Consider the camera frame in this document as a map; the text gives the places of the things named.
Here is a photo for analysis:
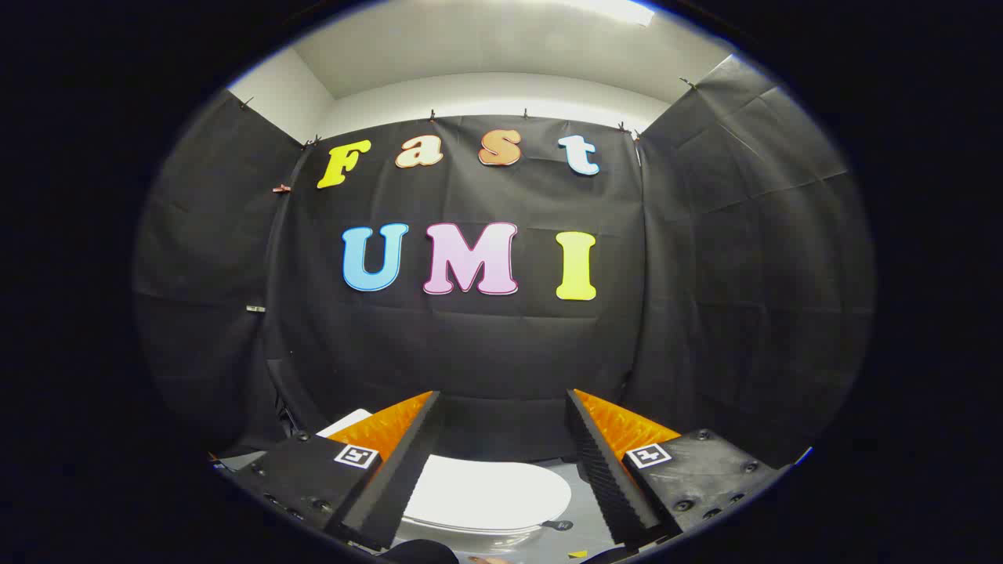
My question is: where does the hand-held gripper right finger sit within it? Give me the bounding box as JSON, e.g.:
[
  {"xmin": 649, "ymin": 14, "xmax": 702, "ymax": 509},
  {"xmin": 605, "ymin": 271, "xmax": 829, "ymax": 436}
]
[{"xmin": 566, "ymin": 389, "xmax": 784, "ymax": 549}]

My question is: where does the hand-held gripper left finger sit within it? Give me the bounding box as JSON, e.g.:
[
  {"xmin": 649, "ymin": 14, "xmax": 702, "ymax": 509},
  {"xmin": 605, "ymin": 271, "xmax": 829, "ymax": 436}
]
[{"xmin": 212, "ymin": 390, "xmax": 444, "ymax": 551}]

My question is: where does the person's dark clothing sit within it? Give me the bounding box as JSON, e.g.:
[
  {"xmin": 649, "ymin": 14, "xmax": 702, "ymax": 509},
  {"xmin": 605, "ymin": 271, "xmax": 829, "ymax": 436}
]
[{"xmin": 376, "ymin": 539, "xmax": 463, "ymax": 564}]

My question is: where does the black backdrop cloth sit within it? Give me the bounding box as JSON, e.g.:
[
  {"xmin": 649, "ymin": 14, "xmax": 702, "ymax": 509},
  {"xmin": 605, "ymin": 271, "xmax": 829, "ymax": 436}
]
[{"xmin": 133, "ymin": 55, "xmax": 874, "ymax": 471}]

